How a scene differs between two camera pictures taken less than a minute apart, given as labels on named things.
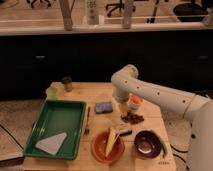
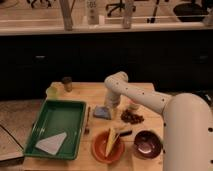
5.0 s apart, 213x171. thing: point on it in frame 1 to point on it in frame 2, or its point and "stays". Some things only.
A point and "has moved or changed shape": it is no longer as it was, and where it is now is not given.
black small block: [126, 133] stays
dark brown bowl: [147, 145] stays
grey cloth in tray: [52, 144] stays
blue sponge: [103, 107] has moved or changed shape
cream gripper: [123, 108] to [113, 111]
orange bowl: [99, 146] stays
